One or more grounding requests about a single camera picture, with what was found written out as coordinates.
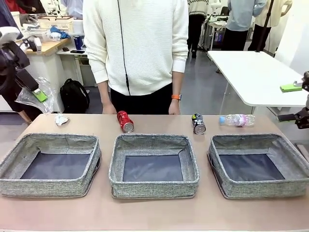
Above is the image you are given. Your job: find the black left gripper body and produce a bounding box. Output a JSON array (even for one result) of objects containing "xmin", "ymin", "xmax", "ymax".
[{"xmin": 0, "ymin": 41, "xmax": 31, "ymax": 76}]

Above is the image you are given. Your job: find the white paper ball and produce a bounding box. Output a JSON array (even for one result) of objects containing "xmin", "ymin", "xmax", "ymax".
[{"xmin": 54, "ymin": 113, "xmax": 70, "ymax": 126}]

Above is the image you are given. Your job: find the clear plastic bottle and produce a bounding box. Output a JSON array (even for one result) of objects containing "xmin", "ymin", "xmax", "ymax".
[{"xmin": 218, "ymin": 113, "xmax": 256, "ymax": 128}]

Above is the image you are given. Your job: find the crushed black soda can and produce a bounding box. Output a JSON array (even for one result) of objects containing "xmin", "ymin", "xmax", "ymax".
[{"xmin": 191, "ymin": 112, "xmax": 207, "ymax": 135}]

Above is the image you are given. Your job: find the crushed red soda can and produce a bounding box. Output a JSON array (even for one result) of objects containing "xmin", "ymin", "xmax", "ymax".
[{"xmin": 116, "ymin": 110, "xmax": 135, "ymax": 133}]

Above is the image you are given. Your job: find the person's left forearm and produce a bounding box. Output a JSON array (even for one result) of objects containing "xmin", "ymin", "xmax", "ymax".
[{"xmin": 171, "ymin": 55, "xmax": 187, "ymax": 101}]

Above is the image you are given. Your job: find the person's right forearm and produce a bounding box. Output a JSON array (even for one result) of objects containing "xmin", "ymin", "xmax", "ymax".
[{"xmin": 90, "ymin": 53, "xmax": 114, "ymax": 107}]

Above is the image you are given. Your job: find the person's right hand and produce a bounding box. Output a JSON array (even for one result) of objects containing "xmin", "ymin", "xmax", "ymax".
[{"xmin": 101, "ymin": 102, "xmax": 118, "ymax": 115}]

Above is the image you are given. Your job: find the person's left hand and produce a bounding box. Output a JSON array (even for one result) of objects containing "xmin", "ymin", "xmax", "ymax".
[{"xmin": 168, "ymin": 99, "xmax": 182, "ymax": 116}]

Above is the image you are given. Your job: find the clear plastic storage box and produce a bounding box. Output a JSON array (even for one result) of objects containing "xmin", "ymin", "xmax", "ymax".
[{"xmin": 23, "ymin": 29, "xmax": 53, "ymax": 43}]

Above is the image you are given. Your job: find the white folding table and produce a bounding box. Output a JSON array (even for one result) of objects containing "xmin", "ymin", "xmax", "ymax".
[{"xmin": 207, "ymin": 50, "xmax": 309, "ymax": 126}]

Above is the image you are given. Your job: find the bystander in denim jacket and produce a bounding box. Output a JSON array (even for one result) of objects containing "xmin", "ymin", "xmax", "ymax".
[{"xmin": 0, "ymin": 0, "xmax": 43, "ymax": 124}]

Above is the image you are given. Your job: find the black backpack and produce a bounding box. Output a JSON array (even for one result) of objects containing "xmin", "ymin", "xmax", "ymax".
[{"xmin": 59, "ymin": 78, "xmax": 90, "ymax": 114}]

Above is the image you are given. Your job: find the white desk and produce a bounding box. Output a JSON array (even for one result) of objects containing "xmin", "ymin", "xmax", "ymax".
[{"xmin": 56, "ymin": 48, "xmax": 97, "ymax": 87}]

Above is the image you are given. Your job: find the blue cloth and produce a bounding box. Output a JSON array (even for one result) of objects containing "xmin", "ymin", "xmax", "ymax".
[{"xmin": 49, "ymin": 26, "xmax": 72, "ymax": 39}]

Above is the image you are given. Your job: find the white crate with wooden rim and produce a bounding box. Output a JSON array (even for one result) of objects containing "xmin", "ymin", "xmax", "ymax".
[{"xmin": 38, "ymin": 15, "xmax": 74, "ymax": 29}]

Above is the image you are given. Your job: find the blue mug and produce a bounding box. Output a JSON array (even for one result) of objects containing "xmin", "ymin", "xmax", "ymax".
[{"xmin": 73, "ymin": 35, "xmax": 85, "ymax": 50}]

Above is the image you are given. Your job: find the black tripod pole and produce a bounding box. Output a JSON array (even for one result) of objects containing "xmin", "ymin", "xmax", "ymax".
[{"xmin": 255, "ymin": 0, "xmax": 275, "ymax": 53}]

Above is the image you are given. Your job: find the bystander in cream coat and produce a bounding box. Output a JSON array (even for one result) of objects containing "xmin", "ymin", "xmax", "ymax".
[{"xmin": 247, "ymin": 0, "xmax": 293, "ymax": 52}]

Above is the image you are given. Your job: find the grey fabric basket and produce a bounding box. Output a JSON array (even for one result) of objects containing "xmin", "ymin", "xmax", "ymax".
[
  {"xmin": 207, "ymin": 133, "xmax": 309, "ymax": 200},
  {"xmin": 0, "ymin": 132, "xmax": 102, "ymax": 198},
  {"xmin": 108, "ymin": 133, "xmax": 200, "ymax": 200}
]

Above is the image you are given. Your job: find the bystander in light blue shirt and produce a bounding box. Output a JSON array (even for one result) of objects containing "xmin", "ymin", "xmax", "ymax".
[{"xmin": 221, "ymin": 0, "xmax": 266, "ymax": 51}]

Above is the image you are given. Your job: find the bystander in striped sweater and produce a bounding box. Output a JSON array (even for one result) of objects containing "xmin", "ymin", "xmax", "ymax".
[{"xmin": 187, "ymin": 0, "xmax": 210, "ymax": 58}]

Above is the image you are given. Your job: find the person in white sweater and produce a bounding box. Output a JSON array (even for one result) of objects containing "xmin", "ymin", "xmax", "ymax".
[{"xmin": 82, "ymin": 0, "xmax": 189, "ymax": 116}]

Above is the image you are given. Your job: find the black microphone cable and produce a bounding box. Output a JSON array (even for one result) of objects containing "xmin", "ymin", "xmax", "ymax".
[{"xmin": 117, "ymin": 0, "xmax": 132, "ymax": 96}]

